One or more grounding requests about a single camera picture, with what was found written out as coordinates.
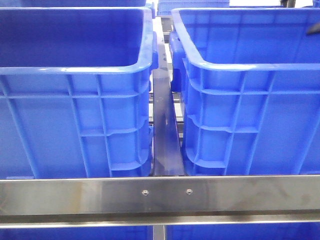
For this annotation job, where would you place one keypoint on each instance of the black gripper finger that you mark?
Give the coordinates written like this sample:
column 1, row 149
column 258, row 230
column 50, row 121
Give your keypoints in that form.
column 314, row 29

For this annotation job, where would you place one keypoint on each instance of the right blue plastic bin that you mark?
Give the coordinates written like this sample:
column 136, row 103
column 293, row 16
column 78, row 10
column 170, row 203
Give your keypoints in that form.
column 250, row 83

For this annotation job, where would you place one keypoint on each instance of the blue plastic bin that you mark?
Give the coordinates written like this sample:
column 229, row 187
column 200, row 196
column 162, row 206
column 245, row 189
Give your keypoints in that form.
column 250, row 83
column 74, row 92

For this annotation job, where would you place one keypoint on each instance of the far right blue bin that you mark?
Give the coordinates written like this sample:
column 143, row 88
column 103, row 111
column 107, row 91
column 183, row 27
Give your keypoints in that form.
column 164, row 7

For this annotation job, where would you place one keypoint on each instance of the dark metal centre divider bar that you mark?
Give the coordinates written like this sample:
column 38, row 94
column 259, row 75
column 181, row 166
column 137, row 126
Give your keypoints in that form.
column 167, row 155

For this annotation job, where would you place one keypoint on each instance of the lower right blue bin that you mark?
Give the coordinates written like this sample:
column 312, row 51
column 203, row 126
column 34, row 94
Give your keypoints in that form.
column 247, row 231

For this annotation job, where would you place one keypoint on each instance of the left blue plastic bin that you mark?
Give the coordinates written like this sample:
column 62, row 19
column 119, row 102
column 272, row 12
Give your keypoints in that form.
column 74, row 92

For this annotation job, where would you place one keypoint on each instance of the lower left blue bin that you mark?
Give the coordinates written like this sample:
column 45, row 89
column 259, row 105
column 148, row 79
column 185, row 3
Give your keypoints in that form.
column 78, row 233

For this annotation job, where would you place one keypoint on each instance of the far left blue bin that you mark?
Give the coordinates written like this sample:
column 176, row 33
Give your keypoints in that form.
column 82, row 3

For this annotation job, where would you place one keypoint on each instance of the stainless steel front rail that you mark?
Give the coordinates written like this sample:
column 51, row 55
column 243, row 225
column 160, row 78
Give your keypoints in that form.
column 165, row 200

